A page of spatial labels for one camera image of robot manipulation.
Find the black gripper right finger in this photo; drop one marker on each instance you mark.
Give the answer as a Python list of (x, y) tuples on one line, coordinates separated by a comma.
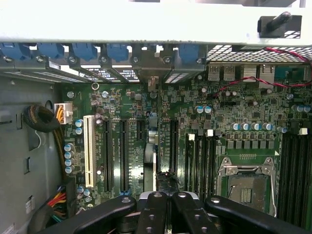
[(187, 214)]

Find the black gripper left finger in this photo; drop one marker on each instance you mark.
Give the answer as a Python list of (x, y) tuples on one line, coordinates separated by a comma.
[(153, 214)]

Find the black RAM slot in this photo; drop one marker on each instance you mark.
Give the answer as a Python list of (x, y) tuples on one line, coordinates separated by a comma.
[(294, 182), (189, 168), (284, 182), (304, 182), (200, 168)]

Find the CPU socket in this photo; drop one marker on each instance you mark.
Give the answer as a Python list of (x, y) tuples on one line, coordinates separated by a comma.
[(246, 192)]

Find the PCIe expansion slot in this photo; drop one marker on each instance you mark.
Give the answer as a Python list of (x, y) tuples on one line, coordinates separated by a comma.
[(174, 146), (124, 156), (108, 156)]

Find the short black expansion slot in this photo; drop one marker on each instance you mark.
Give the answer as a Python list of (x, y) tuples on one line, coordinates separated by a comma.
[(140, 130)]

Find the white PCI expansion slot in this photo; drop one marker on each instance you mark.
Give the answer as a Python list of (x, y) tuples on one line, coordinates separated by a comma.
[(89, 146)]

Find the silver blue capacitor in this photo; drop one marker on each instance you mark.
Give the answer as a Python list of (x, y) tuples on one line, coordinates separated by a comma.
[(68, 155), (79, 130), (69, 170), (245, 126), (208, 109), (200, 109), (267, 126), (79, 122), (256, 126), (69, 148), (69, 162), (235, 126)]

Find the green motherboard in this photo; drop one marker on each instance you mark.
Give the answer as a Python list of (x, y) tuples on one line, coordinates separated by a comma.
[(185, 102)]

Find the white power connector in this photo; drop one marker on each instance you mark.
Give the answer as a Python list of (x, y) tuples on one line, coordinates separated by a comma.
[(64, 112)]

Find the silver USB port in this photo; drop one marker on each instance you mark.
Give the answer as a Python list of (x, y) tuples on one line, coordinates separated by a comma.
[(214, 72), (229, 72)]

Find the silver rear port block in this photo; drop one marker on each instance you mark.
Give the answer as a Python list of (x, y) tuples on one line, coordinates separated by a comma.
[(249, 71), (267, 75)]

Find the blue slot cover clip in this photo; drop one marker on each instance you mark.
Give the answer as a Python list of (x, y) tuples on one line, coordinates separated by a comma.
[(117, 52), (14, 51), (84, 51), (51, 51), (189, 54)]

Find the open grey PC case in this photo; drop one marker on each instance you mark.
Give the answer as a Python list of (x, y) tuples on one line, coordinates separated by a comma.
[(146, 24)]

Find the black case latch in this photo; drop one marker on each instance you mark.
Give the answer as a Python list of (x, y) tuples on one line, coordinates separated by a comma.
[(275, 23)]

